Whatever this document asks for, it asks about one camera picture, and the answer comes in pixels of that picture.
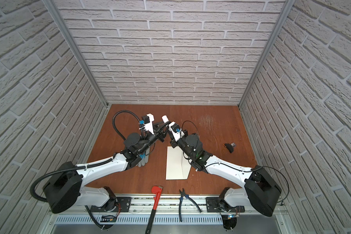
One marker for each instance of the cream envelope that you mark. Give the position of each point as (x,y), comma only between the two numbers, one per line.
(177,166)

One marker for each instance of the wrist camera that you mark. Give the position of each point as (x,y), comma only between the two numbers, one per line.
(178,133)
(146,124)

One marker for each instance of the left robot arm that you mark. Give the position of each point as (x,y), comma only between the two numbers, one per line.
(69,187)

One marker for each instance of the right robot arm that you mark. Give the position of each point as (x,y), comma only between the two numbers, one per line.
(257,188)

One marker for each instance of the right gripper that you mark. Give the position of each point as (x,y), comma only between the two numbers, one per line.
(175,143)

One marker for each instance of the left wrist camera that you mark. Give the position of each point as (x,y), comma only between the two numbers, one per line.
(146,124)

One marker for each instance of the red pipe wrench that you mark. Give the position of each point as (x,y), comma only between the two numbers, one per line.
(156,190)

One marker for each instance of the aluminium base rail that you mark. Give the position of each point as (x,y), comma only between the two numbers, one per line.
(172,216)

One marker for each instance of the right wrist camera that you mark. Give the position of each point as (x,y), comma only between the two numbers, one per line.
(178,133)

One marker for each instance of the small black orange object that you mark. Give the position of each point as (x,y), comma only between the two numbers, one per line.
(230,146)

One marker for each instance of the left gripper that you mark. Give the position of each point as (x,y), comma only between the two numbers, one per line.
(161,134)

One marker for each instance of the blue grey work glove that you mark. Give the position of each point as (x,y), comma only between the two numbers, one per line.
(143,159)

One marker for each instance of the white glue stick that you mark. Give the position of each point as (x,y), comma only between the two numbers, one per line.
(165,120)

